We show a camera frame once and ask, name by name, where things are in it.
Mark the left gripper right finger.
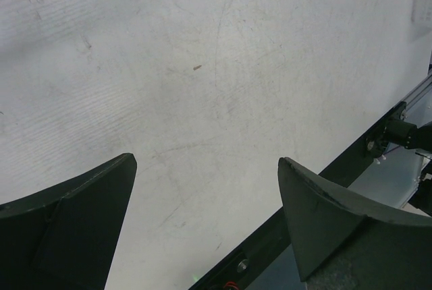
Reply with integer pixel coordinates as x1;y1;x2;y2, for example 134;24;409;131
277;158;431;289

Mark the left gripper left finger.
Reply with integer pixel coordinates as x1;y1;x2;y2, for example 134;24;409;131
1;153;137;289

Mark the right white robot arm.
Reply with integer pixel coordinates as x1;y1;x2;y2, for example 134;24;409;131
366;119;431;158

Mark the aluminium front rail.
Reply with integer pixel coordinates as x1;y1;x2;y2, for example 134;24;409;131
242;74;432;290

